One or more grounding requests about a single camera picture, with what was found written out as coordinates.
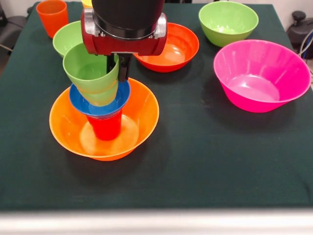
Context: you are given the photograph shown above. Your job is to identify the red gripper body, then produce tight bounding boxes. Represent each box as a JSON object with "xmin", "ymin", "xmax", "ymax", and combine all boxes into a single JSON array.
[{"xmin": 81, "ymin": 8, "xmax": 169, "ymax": 57}]

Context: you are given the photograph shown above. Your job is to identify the red-orange plastic bowl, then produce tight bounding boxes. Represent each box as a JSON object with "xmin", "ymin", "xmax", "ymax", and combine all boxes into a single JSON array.
[{"xmin": 133, "ymin": 22, "xmax": 200, "ymax": 73}]

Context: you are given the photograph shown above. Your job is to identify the orange-red plastic cup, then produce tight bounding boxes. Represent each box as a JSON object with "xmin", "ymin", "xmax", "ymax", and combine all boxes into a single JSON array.
[{"xmin": 36, "ymin": 0, "xmax": 69, "ymax": 39}]

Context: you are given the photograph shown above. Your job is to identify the dark green table cloth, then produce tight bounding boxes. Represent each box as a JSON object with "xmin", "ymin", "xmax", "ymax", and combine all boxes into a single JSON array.
[{"xmin": 0, "ymin": 1, "xmax": 313, "ymax": 211}]

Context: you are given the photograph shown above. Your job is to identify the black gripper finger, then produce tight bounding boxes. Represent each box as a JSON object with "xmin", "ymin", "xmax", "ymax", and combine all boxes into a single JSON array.
[
  {"xmin": 118, "ymin": 53, "xmax": 133, "ymax": 82},
  {"xmin": 106, "ymin": 53, "xmax": 119, "ymax": 74}
]

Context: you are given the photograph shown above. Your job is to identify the green plastic bowl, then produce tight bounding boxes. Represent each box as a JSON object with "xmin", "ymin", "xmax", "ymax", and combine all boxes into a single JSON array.
[
  {"xmin": 52, "ymin": 21, "xmax": 85, "ymax": 58},
  {"xmin": 198, "ymin": 1, "xmax": 259, "ymax": 47}
]

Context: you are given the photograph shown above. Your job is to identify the small blue plastic bowl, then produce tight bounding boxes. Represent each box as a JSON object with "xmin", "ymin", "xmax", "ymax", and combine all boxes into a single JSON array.
[{"xmin": 68, "ymin": 79, "xmax": 131, "ymax": 117}]

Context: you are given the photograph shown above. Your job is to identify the large pink plastic bowl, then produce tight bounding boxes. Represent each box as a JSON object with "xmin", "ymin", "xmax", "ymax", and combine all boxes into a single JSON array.
[{"xmin": 213, "ymin": 39, "xmax": 312, "ymax": 114}]

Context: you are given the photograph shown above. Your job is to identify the grey cable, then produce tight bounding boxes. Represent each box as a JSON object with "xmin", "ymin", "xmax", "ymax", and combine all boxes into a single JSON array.
[{"xmin": 299, "ymin": 29, "xmax": 313, "ymax": 74}]

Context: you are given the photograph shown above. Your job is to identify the large orange plastic bowl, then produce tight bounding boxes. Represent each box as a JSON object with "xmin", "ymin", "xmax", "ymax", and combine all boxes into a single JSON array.
[{"xmin": 49, "ymin": 77, "xmax": 160, "ymax": 162}]

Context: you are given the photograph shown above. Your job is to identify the red plastic cup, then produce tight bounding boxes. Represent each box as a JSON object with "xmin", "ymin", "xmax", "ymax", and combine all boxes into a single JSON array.
[{"xmin": 86, "ymin": 109, "xmax": 123, "ymax": 141}]

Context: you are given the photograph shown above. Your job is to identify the green plastic cup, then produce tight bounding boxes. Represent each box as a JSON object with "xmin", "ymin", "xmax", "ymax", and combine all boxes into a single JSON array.
[
  {"xmin": 78, "ymin": 82, "xmax": 119, "ymax": 107},
  {"xmin": 62, "ymin": 43, "xmax": 120, "ymax": 95}
]

